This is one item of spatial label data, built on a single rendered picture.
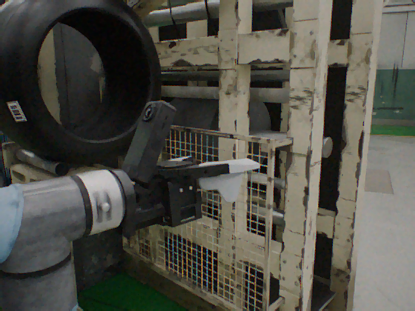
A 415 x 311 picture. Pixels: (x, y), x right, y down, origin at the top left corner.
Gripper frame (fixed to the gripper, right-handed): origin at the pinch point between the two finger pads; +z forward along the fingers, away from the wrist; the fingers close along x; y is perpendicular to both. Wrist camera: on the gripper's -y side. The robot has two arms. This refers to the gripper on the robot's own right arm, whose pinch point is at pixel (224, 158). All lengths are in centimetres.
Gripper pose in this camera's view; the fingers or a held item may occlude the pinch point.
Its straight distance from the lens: 58.0
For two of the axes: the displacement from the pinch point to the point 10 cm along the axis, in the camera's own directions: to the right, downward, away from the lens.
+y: 0.9, 9.9, 1.1
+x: 6.5, 0.3, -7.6
